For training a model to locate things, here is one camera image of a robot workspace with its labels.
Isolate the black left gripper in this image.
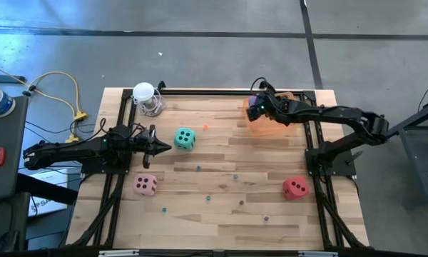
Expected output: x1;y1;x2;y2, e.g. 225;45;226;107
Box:
130;124;173;169

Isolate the orange translucent plastic bin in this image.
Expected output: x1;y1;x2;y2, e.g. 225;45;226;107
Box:
241;91;302;138

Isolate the large teal foam die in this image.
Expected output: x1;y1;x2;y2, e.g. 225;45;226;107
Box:
173;127;197;151

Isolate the large pink foam die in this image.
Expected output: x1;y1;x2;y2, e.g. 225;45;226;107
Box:
133;173;158;197

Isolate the large red foam die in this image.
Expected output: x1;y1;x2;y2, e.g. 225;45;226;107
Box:
282;175;310;201

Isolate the white mushroom table lamp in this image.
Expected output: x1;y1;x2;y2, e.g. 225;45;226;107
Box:
132;81;168;118

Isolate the white printed paper sheet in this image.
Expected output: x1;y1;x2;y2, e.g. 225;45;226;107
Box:
27;167;80;218

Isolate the grey side desk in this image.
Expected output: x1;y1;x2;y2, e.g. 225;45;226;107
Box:
0;95;29;203

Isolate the clear plastic bottle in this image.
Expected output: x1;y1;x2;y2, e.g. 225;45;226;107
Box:
0;80;17;119

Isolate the black floor plate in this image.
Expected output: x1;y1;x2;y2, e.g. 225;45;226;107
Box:
0;74;26;84

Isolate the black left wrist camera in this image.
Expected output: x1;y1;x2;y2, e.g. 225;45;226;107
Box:
134;136;150;153

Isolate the white lamp cable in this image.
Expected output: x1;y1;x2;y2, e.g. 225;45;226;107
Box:
138;88;168;117

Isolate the black aluminium table frame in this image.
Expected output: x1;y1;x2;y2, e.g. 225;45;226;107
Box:
58;87;371;257

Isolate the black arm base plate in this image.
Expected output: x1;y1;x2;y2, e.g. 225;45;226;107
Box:
305;148;357;176
81;146;133;175

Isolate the yellow extension cable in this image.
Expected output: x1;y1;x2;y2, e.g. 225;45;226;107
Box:
0;60;90;122

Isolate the white edge bracket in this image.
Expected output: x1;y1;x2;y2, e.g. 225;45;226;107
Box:
297;251;339;257
98;249;140;257

